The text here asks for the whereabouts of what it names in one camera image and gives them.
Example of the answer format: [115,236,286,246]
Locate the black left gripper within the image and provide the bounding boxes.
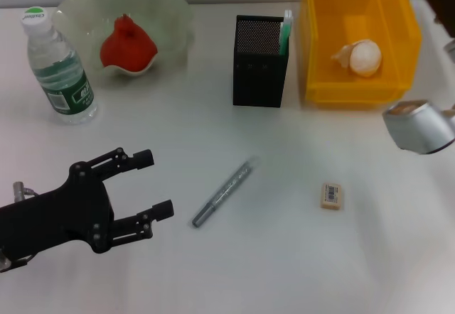
[0,147,175,255]

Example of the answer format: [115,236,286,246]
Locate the grey marker pen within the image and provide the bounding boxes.
[191,154,262,228]

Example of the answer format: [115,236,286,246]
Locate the red-orange fruit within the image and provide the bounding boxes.
[99,13,159,75]

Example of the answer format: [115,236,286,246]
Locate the clear green-label water bottle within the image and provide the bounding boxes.
[19,6,99,125]

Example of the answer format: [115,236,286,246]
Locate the beige eraser with barcode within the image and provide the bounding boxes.
[319,182,346,210]

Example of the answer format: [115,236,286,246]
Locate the mint green pen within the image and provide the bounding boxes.
[279,9,295,56]

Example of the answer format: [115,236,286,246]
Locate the white paper ball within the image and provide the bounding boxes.
[330,38,384,78]

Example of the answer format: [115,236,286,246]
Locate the black mesh pen holder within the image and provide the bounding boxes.
[232,14,291,109]

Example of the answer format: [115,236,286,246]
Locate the pale green glass fruit plate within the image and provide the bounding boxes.
[51,0,196,88]

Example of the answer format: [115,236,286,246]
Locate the yellow plastic bin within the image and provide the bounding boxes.
[300,0,423,111]

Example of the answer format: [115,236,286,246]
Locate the left arm black plug cable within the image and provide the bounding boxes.
[9,254,32,269]

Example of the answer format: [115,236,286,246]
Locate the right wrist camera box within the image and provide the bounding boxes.
[382,99,455,156]

